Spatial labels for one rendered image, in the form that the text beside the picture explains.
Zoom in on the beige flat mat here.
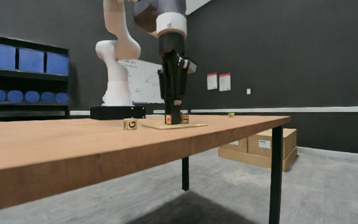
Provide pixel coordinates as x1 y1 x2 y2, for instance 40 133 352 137
141 123 208 130

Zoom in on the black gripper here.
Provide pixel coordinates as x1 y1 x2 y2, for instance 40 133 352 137
157 32 190 124

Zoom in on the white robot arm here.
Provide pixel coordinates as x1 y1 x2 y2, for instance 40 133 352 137
96 0 187 106

